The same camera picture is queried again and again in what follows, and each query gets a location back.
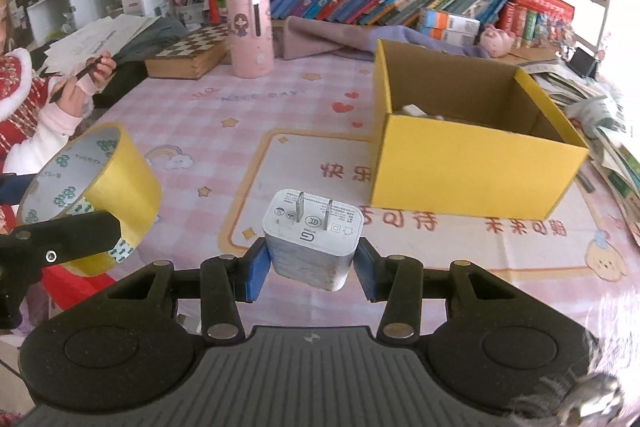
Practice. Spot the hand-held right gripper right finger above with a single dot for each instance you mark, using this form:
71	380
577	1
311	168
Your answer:
367	278

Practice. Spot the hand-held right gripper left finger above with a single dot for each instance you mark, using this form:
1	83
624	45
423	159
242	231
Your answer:
255	275

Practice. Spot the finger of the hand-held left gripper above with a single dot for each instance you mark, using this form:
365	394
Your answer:
60	237

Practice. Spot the white plug charger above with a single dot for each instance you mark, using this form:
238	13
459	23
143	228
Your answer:
310	252

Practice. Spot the yellow tape roll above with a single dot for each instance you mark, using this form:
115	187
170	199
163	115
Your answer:
125	177

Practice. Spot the yellow cardboard box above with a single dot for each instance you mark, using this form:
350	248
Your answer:
465	167

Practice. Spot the white rectangular block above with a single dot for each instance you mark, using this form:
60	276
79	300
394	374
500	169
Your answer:
413	110

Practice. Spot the pink cylindrical container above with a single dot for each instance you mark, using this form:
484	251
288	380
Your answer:
250	42

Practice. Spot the pink checked printed tablecloth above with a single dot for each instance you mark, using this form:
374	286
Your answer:
225	117

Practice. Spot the black pen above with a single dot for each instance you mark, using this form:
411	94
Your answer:
82	73

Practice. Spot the sheets of white paper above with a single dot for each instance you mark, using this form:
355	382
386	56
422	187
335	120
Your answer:
100	39

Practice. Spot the wooden chessboard box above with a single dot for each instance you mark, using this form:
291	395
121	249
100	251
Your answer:
190	50

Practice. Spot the dark pen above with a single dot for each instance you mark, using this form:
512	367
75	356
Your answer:
585	183

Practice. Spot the pink cloth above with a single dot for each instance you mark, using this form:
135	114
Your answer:
320	37

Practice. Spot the orange and blue carton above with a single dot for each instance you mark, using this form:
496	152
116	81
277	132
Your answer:
447	38
450	21

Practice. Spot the pen cup with pens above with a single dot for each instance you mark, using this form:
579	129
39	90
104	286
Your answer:
190	12

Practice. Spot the pink pig plush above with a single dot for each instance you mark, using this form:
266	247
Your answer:
496	41

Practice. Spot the pile of papers and books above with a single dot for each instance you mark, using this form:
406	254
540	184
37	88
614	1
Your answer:
615	142

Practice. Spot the red and green thick books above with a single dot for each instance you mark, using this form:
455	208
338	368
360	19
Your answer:
520	24

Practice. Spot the colourful cartoon figure display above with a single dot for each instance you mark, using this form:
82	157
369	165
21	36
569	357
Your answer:
557	34

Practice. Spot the red boxed dictionary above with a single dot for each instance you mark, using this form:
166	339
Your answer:
545	2

